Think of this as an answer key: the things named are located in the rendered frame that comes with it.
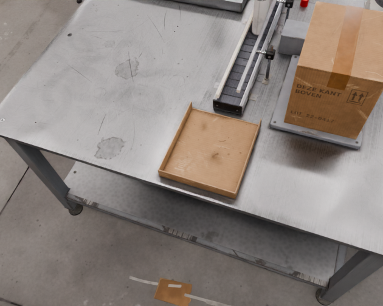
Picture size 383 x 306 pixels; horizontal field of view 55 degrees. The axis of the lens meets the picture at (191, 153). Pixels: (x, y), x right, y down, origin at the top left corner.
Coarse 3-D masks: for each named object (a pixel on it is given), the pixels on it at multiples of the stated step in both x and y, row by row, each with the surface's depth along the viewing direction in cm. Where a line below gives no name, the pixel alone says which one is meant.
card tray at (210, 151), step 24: (192, 120) 131; (216, 120) 130; (240, 120) 129; (192, 144) 125; (216, 144) 125; (240, 144) 124; (168, 168) 121; (192, 168) 120; (216, 168) 120; (240, 168) 119; (216, 192) 115
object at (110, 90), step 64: (128, 0) 172; (320, 0) 162; (64, 64) 151; (128, 64) 149; (192, 64) 146; (0, 128) 135; (64, 128) 133; (128, 128) 131; (192, 192) 116; (256, 192) 115; (320, 192) 113
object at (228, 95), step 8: (272, 16) 151; (248, 32) 147; (264, 32) 146; (248, 40) 144; (256, 40) 144; (264, 40) 148; (248, 48) 142; (240, 56) 140; (248, 56) 140; (256, 56) 139; (240, 64) 138; (232, 72) 136; (240, 72) 136; (248, 72) 135; (232, 80) 134; (248, 80) 133; (224, 88) 132; (232, 88) 132; (224, 96) 130; (232, 96) 130; (240, 96) 129; (232, 104) 128
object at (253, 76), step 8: (280, 8) 154; (272, 24) 149; (272, 32) 152; (264, 48) 142; (256, 64) 137; (256, 72) 137; (248, 88) 131; (216, 104) 131; (224, 104) 129; (240, 104) 128; (232, 112) 131; (240, 112) 130
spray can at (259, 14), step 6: (258, 0) 132; (264, 0) 132; (258, 6) 134; (264, 6) 134; (258, 12) 137; (264, 12) 137; (258, 18) 139; (264, 18) 139; (252, 24) 144; (258, 24) 141; (252, 30) 145; (258, 30) 143
